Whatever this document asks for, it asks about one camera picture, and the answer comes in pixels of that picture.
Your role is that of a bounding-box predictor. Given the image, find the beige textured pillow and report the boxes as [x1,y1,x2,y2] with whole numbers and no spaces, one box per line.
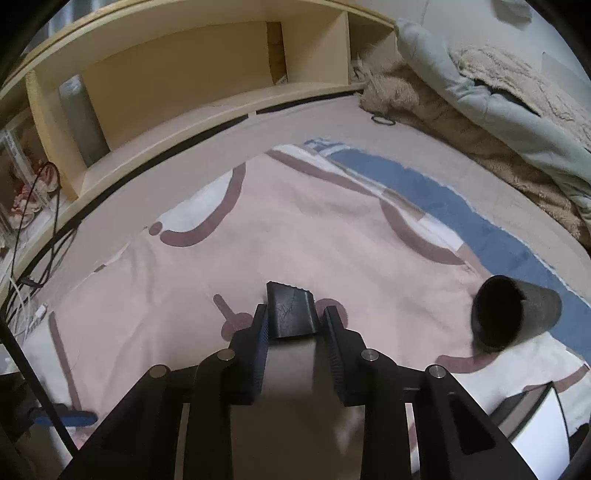
[450,45,591,153]

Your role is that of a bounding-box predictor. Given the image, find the blue flat stick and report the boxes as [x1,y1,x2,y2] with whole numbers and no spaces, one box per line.
[36,411,99,428]

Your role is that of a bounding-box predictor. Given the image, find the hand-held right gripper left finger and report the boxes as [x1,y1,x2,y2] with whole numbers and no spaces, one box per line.
[60,302,271,480]

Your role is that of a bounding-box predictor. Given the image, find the light wooden shelf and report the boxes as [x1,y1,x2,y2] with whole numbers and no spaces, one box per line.
[0,0,399,296]

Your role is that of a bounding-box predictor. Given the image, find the white cables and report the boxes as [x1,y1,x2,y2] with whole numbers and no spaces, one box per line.
[0,277,49,337]

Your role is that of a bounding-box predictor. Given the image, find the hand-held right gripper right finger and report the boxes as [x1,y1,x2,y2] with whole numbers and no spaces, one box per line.
[322,305,541,480]

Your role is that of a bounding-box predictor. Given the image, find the grey rolled mat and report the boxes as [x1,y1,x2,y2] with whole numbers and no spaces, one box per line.
[59,74,112,167]

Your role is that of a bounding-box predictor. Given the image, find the grey duvet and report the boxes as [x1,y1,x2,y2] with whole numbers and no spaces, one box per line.
[396,18,591,213]

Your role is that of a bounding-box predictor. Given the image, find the pink printed blanket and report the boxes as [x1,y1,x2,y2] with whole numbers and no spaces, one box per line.
[46,138,591,480]

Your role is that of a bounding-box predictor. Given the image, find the black cables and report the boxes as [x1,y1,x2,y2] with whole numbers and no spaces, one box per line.
[9,161,77,287]

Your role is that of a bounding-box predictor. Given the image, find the small black plastic box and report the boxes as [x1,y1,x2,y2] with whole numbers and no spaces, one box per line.
[265,281,320,340]

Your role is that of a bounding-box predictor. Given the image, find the white paper with black frame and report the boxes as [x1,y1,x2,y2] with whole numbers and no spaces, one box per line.
[492,381,571,480]

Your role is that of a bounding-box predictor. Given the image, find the brown cardboard box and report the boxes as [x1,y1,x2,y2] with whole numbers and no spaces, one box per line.
[267,21,289,86]

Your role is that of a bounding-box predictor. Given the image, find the pink patterned fabric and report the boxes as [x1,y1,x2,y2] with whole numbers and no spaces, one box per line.
[11,175,61,227]

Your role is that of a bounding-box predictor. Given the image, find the black metal rod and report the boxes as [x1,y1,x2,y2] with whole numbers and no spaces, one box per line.
[0,318,79,455]

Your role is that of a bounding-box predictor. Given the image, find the black cylindrical cup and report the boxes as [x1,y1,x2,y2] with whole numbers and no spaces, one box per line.
[471,275,563,352]

